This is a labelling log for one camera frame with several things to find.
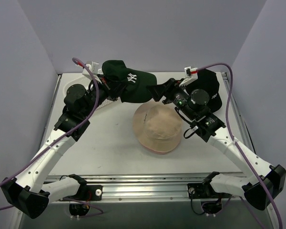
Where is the dark green baseball cap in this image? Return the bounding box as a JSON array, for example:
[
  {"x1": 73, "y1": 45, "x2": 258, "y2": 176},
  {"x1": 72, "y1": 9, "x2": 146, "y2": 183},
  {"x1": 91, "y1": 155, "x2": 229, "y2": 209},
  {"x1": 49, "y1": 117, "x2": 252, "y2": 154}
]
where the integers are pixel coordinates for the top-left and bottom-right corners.
[{"x1": 102, "y1": 60, "x2": 157, "y2": 104}]

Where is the black baseball cap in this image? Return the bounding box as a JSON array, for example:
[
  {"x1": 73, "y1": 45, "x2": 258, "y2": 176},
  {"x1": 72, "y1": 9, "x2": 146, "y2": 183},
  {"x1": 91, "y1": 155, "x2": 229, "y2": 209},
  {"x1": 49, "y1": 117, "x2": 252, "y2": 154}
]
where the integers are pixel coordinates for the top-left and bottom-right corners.
[{"x1": 185, "y1": 69, "x2": 222, "y2": 113}]

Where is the beige bucket hat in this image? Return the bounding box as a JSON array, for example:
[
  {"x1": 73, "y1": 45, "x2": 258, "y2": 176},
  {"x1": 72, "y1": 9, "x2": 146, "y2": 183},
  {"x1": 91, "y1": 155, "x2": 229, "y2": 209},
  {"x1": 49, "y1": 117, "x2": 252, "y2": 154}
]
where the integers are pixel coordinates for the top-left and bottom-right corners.
[{"x1": 132, "y1": 101, "x2": 183, "y2": 151}]

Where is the pink bucket hat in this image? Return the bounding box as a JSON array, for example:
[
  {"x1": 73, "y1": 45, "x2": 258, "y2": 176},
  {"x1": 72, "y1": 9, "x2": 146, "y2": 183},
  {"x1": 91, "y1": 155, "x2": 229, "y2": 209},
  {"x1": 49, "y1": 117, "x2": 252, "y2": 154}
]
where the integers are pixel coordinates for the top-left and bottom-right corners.
[{"x1": 143, "y1": 146, "x2": 174, "y2": 155}]

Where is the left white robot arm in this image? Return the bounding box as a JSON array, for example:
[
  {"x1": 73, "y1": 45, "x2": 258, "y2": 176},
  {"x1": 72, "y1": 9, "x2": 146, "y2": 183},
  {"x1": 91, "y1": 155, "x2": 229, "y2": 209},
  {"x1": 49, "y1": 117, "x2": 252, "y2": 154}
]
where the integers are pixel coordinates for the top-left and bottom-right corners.
[{"x1": 1, "y1": 77, "x2": 126, "y2": 219}]

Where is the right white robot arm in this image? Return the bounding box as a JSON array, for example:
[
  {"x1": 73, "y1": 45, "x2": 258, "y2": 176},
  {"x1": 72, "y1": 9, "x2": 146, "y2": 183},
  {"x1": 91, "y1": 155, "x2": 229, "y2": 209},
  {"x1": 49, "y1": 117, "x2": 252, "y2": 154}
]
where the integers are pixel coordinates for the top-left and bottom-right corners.
[{"x1": 147, "y1": 78, "x2": 286, "y2": 210}]

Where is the white perforated plastic basket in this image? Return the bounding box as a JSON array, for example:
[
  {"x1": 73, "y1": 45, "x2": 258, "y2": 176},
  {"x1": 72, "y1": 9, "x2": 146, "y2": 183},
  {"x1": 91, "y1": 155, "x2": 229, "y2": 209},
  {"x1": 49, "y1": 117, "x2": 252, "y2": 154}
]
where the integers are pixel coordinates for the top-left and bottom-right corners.
[{"x1": 63, "y1": 76, "x2": 113, "y2": 110}]

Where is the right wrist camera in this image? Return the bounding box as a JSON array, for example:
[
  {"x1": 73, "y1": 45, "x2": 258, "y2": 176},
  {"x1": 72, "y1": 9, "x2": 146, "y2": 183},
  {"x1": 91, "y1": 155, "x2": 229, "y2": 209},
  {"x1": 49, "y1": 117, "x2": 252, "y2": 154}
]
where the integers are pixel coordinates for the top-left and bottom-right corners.
[{"x1": 179, "y1": 66, "x2": 198, "y2": 87}]

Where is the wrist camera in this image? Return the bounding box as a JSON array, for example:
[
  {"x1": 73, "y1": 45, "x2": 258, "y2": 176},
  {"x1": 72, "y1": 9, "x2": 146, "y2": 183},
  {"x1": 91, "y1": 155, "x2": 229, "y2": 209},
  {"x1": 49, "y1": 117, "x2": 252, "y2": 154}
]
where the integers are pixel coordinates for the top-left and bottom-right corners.
[
  {"x1": 82, "y1": 61, "x2": 103, "y2": 80},
  {"x1": 179, "y1": 66, "x2": 198, "y2": 87}
]

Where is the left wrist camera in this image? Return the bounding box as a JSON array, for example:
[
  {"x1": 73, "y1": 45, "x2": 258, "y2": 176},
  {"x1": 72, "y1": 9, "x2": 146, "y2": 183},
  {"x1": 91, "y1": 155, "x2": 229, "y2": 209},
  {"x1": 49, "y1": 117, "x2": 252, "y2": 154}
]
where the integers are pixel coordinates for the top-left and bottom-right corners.
[{"x1": 82, "y1": 61, "x2": 103, "y2": 80}]

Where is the aluminium front rail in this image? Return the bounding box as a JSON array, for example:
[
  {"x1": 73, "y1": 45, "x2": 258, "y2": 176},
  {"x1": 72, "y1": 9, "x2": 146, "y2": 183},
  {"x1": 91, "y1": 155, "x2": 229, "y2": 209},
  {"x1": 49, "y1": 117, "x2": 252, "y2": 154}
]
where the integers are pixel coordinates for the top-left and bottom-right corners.
[{"x1": 44, "y1": 175, "x2": 251, "y2": 203}]

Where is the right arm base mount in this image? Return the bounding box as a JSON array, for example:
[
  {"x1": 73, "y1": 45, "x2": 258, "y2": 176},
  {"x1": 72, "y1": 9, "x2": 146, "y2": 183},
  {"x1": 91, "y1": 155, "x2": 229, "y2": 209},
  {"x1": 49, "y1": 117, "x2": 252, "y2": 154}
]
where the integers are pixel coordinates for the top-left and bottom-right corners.
[{"x1": 187, "y1": 172, "x2": 232, "y2": 218}]

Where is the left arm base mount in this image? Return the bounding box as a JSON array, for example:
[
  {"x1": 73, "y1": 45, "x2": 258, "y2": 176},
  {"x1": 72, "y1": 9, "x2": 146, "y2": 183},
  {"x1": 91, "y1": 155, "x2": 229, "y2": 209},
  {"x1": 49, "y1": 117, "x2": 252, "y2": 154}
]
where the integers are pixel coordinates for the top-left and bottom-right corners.
[{"x1": 59, "y1": 174, "x2": 104, "y2": 220}]

